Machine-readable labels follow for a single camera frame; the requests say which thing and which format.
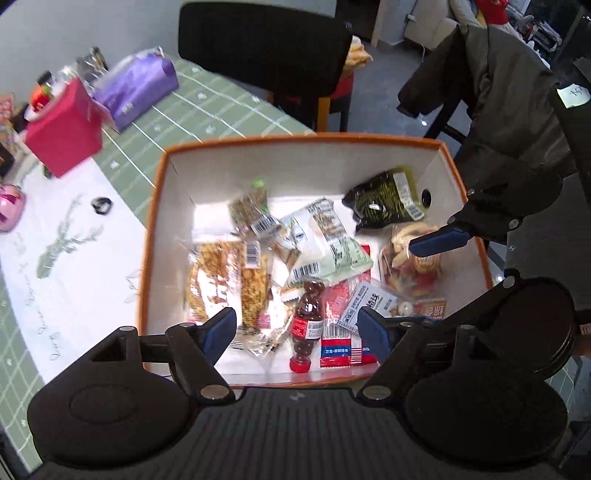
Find white deer print table runner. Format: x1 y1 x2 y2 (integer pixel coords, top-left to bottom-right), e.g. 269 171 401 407
0 157 160 384

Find white ball candy packet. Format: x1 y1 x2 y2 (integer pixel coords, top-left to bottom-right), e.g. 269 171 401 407
342 281 419 320

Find clear mixed snack packet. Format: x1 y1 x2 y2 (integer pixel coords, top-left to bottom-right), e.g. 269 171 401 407
379 223 445 301

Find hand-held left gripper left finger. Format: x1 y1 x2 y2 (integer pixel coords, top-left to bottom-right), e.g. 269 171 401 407
91 307 237 403

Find yellow crisp snack packet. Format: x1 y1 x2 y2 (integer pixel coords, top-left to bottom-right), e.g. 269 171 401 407
186 239 274 329

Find purple tissue pack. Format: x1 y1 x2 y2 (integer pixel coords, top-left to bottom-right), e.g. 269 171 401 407
92 52 180 133

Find white green snack packet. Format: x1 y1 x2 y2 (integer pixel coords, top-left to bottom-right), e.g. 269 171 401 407
281 198 375 289

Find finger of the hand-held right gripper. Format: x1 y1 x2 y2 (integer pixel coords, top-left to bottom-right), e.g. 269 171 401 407
443 271 522 324
409 203 523 258

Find green brown raisin packet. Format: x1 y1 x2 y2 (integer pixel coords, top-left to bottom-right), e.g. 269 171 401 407
228 179 283 238

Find white sticky note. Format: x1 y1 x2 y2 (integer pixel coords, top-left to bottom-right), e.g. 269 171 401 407
556 85 591 109

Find black chair with jacket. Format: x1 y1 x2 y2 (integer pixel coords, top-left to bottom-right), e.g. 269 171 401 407
427 28 472 144

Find small red drink bottle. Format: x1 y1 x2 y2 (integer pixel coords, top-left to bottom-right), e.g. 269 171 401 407
289 278 327 374

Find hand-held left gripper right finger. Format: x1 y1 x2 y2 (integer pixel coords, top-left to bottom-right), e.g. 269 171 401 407
355 306 491 402

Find dark green snack packet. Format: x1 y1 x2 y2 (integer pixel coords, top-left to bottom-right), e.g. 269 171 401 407
342 167 428 232

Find orange cardboard box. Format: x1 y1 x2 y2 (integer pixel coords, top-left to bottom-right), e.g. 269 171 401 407
137 132 494 387

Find magenta box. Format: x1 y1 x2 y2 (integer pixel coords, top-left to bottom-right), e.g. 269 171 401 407
23 78 103 178

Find folded yellow white cloths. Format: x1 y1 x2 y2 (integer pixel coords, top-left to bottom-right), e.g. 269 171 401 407
346 36 374 69

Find orange sachet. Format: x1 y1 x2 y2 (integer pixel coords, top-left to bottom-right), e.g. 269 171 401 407
411 298 448 321

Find small red snack packet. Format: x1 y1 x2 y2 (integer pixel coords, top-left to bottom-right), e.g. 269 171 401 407
318 281 377 368

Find pink round case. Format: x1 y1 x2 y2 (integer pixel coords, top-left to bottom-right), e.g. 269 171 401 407
0 183 27 232

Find white plate with strawberry ornament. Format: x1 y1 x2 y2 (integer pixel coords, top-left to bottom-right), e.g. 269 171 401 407
28 82 56 116

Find red stool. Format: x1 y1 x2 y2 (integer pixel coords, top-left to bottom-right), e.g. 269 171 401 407
316 71 356 132

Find dark jacket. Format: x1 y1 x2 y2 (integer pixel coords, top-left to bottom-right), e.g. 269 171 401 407
397 23 578 185

